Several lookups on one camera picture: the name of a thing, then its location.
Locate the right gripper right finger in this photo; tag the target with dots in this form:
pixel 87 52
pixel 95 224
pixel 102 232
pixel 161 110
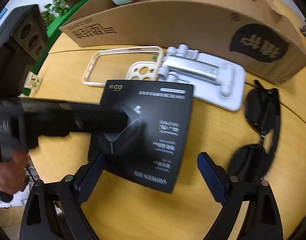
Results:
pixel 262 219

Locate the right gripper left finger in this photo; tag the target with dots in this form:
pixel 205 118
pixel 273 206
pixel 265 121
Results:
pixel 53 210

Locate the black charger box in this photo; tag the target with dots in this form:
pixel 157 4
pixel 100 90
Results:
pixel 150 149

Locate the black sunglasses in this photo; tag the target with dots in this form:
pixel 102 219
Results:
pixel 251 162

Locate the white folding phone stand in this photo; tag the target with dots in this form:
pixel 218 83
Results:
pixel 215 80

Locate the person left hand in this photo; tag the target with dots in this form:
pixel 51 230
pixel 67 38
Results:
pixel 12 173

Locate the small white card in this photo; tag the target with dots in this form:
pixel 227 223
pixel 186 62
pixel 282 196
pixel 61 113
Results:
pixel 32 81

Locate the green table cloth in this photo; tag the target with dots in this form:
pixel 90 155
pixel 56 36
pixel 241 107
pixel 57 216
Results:
pixel 53 32

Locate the cream phone case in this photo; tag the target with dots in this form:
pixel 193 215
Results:
pixel 132 63

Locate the brown cardboard box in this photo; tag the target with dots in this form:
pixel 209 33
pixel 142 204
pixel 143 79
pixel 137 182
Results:
pixel 251 33

